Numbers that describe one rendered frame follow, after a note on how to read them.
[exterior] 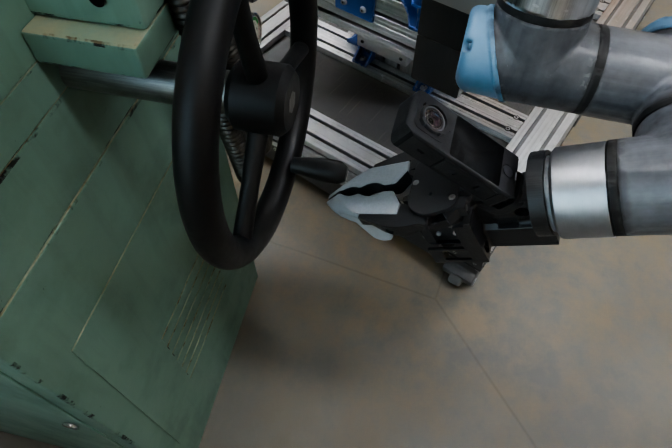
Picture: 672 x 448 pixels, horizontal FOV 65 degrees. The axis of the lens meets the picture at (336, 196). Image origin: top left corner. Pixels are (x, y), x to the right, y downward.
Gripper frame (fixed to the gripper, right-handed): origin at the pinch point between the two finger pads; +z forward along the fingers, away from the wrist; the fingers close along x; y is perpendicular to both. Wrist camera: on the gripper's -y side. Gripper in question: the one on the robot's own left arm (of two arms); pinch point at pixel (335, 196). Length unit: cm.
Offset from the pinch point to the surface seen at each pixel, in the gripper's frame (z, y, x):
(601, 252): -13, 87, 47
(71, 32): 8.5, -25.2, -2.8
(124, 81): 9.2, -19.7, -2.1
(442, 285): 18, 70, 28
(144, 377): 34.0, 14.9, -16.5
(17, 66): 12.8, -25.4, -5.6
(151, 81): 7.0, -18.8, -1.7
